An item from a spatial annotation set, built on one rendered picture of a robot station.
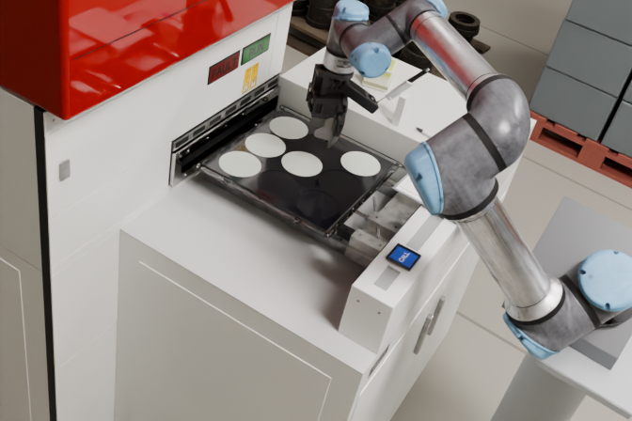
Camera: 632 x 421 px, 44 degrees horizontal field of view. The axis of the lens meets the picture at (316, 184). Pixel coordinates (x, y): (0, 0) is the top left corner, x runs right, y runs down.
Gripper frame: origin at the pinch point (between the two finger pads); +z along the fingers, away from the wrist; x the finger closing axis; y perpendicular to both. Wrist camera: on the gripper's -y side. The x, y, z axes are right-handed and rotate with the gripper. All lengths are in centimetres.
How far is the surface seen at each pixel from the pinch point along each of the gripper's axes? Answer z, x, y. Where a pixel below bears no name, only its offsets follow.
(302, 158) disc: 7.3, -2.2, 5.5
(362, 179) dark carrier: 7.2, 6.1, -8.0
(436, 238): 1.3, 33.5, -16.4
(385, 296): 1.3, 49.8, 0.1
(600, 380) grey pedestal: 15, 62, -48
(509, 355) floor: 97, -8, -87
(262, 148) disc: 7.3, -6.1, 14.8
